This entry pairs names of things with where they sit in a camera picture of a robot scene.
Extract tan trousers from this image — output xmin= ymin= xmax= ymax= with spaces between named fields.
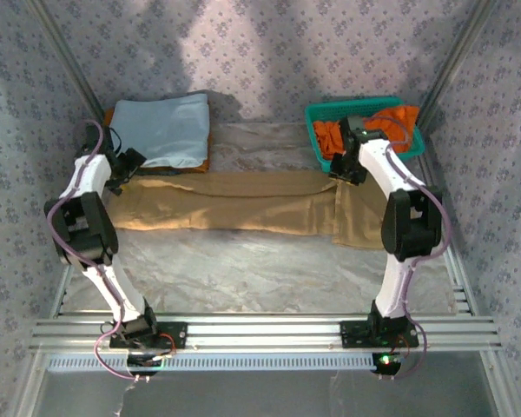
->
xmin=102 ymin=169 xmax=390 ymax=251

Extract crumpled orange trousers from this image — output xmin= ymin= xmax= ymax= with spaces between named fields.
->
xmin=313 ymin=105 xmax=420 ymax=161

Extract light blue folded trousers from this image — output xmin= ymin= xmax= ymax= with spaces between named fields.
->
xmin=108 ymin=93 xmax=212 ymax=169

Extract green plastic basket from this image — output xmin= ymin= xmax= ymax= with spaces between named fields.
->
xmin=304 ymin=96 xmax=426 ymax=174

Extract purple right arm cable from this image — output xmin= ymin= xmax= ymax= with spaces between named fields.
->
xmin=371 ymin=115 xmax=453 ymax=381

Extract aluminium frame post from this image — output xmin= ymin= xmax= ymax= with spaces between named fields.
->
xmin=416 ymin=0 xmax=501 ymax=128
xmin=28 ymin=0 xmax=106 ymax=128

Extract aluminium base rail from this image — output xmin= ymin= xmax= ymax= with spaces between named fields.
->
xmin=30 ymin=314 xmax=503 ymax=353

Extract grey slotted cable duct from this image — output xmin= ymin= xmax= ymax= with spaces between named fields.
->
xmin=45 ymin=351 xmax=400 ymax=373

